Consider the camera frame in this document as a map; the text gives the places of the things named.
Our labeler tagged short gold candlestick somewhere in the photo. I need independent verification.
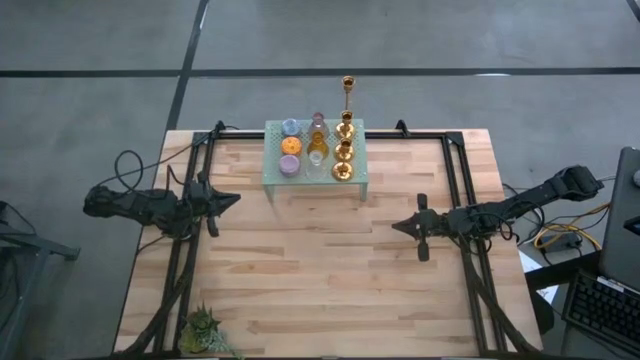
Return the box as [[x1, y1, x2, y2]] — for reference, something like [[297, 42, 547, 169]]
[[331, 138, 355, 183]]

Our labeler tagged tall gold candlestick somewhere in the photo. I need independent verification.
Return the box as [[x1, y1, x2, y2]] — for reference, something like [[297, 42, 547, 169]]
[[334, 74, 357, 142]]

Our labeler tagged yellow cable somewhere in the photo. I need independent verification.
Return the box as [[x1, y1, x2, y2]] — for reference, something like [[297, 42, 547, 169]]
[[532, 201, 613, 252]]

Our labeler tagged medium gold candlestick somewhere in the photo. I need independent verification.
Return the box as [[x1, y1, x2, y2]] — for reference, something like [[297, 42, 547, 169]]
[[333, 109, 356, 164]]

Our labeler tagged pale green perforated metal shelf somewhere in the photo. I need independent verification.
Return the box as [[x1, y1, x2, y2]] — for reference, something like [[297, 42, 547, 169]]
[[263, 118, 370, 204]]

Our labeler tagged black power adapter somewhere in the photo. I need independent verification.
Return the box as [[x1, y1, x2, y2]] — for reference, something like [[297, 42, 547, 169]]
[[541, 230, 585, 252]]

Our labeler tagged black keyboard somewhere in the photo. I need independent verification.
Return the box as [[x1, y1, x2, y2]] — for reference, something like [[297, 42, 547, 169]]
[[561, 268, 640, 357]]

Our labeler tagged orange patterned candle tin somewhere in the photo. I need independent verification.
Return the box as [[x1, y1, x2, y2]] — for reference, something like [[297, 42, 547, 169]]
[[280, 136, 304, 157]]

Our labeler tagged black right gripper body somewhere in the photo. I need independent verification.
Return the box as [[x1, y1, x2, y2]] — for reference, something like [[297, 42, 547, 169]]
[[427, 209, 454, 240]]

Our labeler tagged white paper sheet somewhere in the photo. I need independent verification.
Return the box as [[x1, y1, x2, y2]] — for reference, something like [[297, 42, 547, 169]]
[[518, 249, 561, 305]]

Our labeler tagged clear glass candle holder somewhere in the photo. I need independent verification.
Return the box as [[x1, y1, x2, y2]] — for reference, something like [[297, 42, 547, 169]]
[[305, 151, 327, 182]]

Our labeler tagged black metal stand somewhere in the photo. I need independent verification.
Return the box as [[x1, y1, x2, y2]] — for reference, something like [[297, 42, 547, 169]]
[[0, 199, 81, 360]]

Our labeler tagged purple patterned candle tin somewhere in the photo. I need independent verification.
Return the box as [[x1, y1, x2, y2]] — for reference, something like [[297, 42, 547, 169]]
[[278, 154, 302, 179]]

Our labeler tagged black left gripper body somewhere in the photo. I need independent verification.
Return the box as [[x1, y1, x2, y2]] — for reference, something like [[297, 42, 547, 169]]
[[184, 180, 214, 221]]

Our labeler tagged potted succulent plant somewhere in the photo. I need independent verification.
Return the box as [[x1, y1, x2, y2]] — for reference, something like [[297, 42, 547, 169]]
[[177, 301, 245, 360]]

